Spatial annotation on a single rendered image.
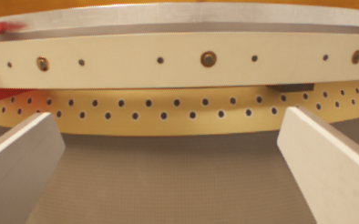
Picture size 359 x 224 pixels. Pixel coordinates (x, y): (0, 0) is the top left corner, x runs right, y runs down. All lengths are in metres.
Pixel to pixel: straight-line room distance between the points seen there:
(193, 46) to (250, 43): 0.05
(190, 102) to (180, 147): 0.05
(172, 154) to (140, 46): 0.12
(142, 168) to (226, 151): 0.10
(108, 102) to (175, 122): 0.08
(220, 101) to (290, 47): 0.09
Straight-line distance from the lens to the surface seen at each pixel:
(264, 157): 0.25
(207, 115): 0.23
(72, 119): 0.27
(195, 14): 0.23
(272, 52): 0.20
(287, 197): 0.28
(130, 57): 0.18
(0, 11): 0.39
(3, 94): 0.29
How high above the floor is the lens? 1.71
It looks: 21 degrees down
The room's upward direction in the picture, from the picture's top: 1 degrees counter-clockwise
